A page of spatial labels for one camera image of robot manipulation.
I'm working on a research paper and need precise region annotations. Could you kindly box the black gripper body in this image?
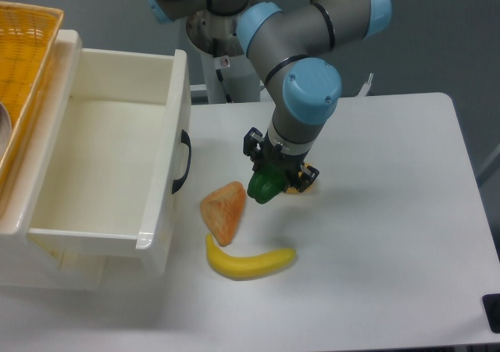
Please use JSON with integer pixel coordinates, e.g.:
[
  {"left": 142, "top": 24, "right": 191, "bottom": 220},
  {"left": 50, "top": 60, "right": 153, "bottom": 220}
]
[{"left": 254, "top": 137, "right": 307, "bottom": 180}]

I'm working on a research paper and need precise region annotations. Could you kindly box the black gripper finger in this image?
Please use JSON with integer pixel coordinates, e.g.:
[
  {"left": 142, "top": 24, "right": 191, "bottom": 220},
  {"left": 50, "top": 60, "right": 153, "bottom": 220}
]
[
  {"left": 243, "top": 127, "right": 263, "bottom": 162},
  {"left": 286, "top": 162, "right": 320, "bottom": 194}
]

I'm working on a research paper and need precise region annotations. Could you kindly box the green bell pepper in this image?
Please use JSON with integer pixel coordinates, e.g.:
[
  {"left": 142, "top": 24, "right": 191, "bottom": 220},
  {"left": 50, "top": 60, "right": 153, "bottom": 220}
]
[{"left": 247, "top": 164, "right": 286, "bottom": 204}]

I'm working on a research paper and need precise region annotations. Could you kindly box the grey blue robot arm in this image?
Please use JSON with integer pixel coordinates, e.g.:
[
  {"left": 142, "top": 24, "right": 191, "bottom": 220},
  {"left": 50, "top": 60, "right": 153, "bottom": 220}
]
[{"left": 147, "top": 0, "right": 392, "bottom": 204}]

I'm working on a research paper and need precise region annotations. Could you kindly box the white upper drawer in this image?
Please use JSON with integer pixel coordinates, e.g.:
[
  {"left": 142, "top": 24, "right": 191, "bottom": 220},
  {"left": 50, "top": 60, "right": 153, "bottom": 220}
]
[{"left": 29, "top": 49, "right": 191, "bottom": 275}]

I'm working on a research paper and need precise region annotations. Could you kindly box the white drawer cabinet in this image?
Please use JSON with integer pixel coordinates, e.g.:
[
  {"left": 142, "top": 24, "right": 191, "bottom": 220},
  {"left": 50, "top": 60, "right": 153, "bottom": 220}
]
[{"left": 1, "top": 30, "right": 105, "bottom": 290}]

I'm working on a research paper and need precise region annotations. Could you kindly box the orange sandwich slice toy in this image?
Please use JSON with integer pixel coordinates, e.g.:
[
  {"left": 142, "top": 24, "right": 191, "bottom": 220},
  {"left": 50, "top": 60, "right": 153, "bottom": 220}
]
[{"left": 200, "top": 181, "right": 247, "bottom": 247}]

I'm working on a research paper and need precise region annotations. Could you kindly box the yellow banana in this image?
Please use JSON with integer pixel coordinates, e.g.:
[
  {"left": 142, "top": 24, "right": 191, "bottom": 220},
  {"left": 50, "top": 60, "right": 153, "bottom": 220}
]
[{"left": 205, "top": 234, "right": 297, "bottom": 280}]

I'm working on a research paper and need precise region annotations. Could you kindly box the black corner object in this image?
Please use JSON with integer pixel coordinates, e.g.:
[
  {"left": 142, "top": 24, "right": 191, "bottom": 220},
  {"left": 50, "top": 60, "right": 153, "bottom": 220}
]
[{"left": 482, "top": 293, "right": 500, "bottom": 334}]

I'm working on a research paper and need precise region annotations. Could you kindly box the metal bowl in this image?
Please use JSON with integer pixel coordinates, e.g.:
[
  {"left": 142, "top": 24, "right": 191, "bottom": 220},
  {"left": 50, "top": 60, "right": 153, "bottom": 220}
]
[{"left": 0, "top": 103, "right": 13, "bottom": 160}]

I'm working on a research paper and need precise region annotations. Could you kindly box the yellow woven basket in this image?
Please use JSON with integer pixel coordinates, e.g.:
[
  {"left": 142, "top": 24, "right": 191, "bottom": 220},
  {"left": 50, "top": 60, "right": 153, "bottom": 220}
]
[{"left": 1, "top": 2, "right": 64, "bottom": 188}]

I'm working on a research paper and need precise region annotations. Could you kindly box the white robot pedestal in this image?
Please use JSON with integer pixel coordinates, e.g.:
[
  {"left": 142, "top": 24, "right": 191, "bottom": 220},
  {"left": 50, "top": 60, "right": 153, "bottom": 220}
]
[{"left": 184, "top": 8, "right": 263, "bottom": 105}]

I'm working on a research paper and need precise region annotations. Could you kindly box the black drawer handle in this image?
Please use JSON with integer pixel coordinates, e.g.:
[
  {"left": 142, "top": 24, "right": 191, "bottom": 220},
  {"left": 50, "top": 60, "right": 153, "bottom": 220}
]
[{"left": 171, "top": 130, "right": 192, "bottom": 194}]

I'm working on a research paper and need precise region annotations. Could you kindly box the white table bracket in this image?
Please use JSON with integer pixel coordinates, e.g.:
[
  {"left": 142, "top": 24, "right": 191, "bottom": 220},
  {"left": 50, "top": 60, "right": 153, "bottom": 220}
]
[{"left": 357, "top": 73, "right": 374, "bottom": 98}]

